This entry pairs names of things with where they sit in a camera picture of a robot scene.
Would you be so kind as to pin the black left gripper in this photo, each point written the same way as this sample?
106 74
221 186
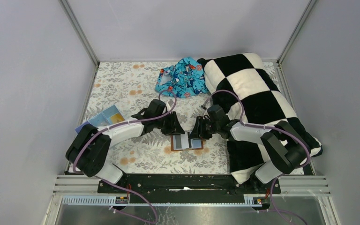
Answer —
175 127

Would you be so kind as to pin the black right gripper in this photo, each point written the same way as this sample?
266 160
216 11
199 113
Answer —
198 131

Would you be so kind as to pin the brown leather card holder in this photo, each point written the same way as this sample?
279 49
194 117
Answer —
184 142

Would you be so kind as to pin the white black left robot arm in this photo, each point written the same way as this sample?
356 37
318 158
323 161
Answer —
88 151

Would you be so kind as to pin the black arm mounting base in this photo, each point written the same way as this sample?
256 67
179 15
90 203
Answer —
183 188

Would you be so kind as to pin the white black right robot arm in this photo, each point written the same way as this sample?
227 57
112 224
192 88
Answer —
285 147

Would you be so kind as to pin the blue patterned cloth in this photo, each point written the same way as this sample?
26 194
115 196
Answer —
182 80

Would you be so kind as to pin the blue plastic organizer box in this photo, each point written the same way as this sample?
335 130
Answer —
108 116

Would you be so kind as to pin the black white checkered pillow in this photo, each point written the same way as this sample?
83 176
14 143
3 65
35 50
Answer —
241 86

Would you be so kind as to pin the aluminium frame rail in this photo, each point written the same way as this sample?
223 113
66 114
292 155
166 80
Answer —
82 190

